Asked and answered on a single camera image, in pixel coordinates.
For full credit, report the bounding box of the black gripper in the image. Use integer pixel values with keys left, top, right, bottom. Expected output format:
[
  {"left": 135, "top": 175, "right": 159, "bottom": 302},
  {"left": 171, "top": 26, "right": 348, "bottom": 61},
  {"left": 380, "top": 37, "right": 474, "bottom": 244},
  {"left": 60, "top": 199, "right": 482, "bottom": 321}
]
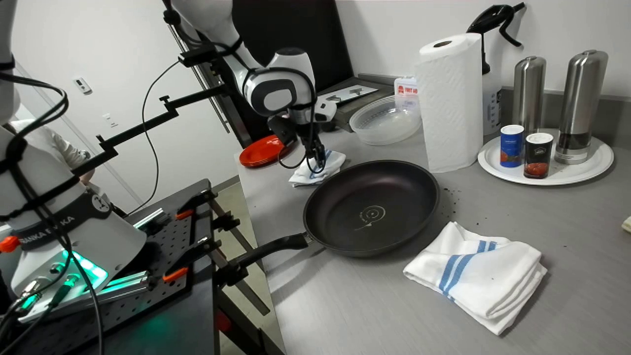
[{"left": 287, "top": 114, "right": 330, "bottom": 175}]

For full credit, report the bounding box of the white blue striped dish cloth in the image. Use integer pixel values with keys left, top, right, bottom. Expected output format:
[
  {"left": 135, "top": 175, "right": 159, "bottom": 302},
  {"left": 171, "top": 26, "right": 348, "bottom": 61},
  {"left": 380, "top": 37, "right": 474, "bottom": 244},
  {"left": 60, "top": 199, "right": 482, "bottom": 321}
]
[
  {"left": 285, "top": 148, "right": 348, "bottom": 189},
  {"left": 401, "top": 219, "right": 549, "bottom": 337}
]

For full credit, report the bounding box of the black frying pan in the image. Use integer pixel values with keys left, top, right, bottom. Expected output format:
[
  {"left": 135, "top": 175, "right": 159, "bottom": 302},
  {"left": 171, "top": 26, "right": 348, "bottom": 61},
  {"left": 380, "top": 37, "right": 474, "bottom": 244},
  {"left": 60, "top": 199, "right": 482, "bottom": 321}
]
[{"left": 222, "top": 158, "right": 441, "bottom": 278}]

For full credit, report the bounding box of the black flat appliance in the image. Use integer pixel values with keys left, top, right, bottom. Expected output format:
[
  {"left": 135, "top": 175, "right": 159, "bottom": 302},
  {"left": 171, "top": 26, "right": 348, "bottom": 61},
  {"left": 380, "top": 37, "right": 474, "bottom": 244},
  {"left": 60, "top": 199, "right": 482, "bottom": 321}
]
[{"left": 313, "top": 77, "right": 397, "bottom": 132}]

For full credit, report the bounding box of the red plate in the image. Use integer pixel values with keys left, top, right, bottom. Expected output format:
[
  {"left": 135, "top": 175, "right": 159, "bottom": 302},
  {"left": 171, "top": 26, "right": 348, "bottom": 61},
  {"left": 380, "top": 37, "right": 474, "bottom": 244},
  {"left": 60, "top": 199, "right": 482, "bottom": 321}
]
[{"left": 236, "top": 132, "right": 291, "bottom": 170}]

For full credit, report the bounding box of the large clear plastic bowl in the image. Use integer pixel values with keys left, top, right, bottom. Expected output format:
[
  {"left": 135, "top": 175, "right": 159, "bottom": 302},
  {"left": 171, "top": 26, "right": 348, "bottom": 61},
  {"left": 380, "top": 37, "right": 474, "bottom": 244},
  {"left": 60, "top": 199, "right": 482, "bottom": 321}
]
[{"left": 346, "top": 93, "right": 423, "bottom": 148}]

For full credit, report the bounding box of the white paper towel roll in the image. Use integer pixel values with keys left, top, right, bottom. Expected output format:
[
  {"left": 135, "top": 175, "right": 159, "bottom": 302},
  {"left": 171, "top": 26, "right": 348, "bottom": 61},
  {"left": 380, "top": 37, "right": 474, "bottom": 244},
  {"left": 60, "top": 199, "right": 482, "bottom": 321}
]
[{"left": 417, "top": 31, "right": 486, "bottom": 175}]

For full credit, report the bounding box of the blue spice can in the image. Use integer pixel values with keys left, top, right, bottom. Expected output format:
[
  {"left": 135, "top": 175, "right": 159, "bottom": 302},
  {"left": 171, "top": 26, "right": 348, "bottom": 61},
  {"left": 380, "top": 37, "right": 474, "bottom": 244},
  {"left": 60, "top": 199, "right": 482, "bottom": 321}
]
[{"left": 498, "top": 122, "right": 526, "bottom": 170}]

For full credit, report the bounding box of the dark red spice can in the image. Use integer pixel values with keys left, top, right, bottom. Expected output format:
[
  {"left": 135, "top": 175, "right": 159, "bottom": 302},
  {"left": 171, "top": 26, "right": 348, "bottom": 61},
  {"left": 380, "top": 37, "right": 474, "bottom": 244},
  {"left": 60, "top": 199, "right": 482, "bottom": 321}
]
[{"left": 522, "top": 130, "right": 555, "bottom": 181}]

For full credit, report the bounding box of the stainless steel grinder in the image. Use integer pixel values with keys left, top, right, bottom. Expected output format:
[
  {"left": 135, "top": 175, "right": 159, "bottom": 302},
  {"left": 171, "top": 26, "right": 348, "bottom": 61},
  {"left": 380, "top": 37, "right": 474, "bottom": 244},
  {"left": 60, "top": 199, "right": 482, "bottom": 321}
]
[
  {"left": 553, "top": 47, "right": 610, "bottom": 166},
  {"left": 510, "top": 55, "right": 547, "bottom": 136}
]

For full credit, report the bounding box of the spray bottle with black nozzle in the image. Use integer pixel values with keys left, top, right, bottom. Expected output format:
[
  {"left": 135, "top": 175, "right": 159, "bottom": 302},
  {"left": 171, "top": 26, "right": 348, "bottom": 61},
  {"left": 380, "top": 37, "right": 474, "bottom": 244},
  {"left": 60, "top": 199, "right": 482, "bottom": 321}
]
[{"left": 464, "top": 2, "right": 528, "bottom": 144}]

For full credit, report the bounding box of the white round plate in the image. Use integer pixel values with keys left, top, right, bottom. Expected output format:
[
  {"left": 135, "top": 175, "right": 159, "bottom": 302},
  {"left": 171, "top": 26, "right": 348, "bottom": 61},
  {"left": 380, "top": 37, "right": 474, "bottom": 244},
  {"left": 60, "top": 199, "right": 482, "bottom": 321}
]
[{"left": 474, "top": 132, "right": 616, "bottom": 189}]

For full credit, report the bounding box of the orange knob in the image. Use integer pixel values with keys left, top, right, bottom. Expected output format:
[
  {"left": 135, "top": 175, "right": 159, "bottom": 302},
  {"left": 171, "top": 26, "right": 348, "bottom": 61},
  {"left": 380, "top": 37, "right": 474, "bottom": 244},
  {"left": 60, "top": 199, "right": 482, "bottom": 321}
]
[{"left": 0, "top": 235, "right": 21, "bottom": 256}]

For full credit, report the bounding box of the thin black wall cable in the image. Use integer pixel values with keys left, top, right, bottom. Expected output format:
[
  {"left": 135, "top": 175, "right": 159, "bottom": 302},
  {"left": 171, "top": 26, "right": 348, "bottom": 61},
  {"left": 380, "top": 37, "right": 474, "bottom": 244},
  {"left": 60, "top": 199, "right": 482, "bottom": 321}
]
[{"left": 137, "top": 57, "right": 182, "bottom": 199}]

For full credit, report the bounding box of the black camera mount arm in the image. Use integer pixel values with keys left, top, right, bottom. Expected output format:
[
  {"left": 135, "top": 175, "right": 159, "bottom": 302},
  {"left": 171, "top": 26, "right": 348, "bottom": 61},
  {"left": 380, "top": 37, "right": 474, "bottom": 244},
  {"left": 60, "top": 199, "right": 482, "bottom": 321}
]
[{"left": 68, "top": 83, "right": 228, "bottom": 177}]

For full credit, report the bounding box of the black robot mount table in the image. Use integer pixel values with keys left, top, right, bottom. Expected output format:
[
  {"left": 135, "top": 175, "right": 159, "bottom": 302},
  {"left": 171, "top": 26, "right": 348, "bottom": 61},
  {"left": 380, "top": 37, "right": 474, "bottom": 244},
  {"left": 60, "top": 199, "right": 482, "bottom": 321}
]
[{"left": 0, "top": 177, "right": 222, "bottom": 355}]

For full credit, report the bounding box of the white wall thermostat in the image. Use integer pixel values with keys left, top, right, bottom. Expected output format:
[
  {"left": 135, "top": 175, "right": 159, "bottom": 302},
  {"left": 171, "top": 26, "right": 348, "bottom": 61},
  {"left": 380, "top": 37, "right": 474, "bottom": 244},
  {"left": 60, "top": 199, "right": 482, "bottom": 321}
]
[{"left": 70, "top": 75, "right": 94, "bottom": 97}]

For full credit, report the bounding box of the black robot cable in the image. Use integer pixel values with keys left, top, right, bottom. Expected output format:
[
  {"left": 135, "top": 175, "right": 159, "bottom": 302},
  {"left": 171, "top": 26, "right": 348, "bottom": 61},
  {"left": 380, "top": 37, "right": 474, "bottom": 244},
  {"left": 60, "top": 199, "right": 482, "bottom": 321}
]
[{"left": 0, "top": 57, "right": 107, "bottom": 355}]

